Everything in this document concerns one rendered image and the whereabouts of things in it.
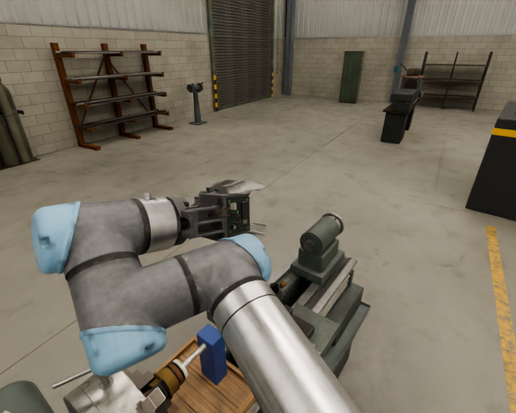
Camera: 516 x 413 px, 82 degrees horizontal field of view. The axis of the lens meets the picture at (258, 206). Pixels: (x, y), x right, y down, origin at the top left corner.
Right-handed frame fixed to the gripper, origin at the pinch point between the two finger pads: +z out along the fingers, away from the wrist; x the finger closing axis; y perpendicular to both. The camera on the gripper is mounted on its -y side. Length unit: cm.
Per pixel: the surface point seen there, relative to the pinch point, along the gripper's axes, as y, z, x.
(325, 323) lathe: -28, 67, -61
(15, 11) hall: -682, 57, 301
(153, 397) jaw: -30, -11, -51
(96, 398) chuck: -35, -22, -48
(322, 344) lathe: -23, 58, -65
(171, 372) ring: -39, -1, -54
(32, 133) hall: -727, 69, 87
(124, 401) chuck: -31, -18, -49
